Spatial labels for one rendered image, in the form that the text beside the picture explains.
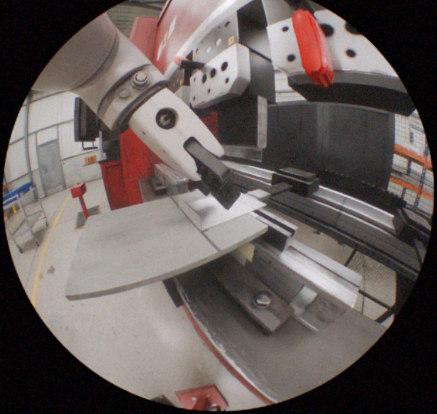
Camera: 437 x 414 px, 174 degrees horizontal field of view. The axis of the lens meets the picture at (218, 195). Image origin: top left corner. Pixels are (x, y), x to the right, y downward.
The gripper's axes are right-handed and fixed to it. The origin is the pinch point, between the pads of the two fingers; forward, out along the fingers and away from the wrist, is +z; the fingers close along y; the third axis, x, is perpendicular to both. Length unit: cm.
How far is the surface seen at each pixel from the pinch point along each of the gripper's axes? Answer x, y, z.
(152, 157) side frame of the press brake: -1, 86, 3
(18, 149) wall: 372, 582, -496
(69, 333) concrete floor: 160, 32, 1
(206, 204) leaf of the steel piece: 2.6, 1.8, 2.1
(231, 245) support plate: 4.8, -8.3, 0.6
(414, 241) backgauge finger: -14.6, -36.5, 16.3
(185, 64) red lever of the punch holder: -11.7, 5.1, -18.2
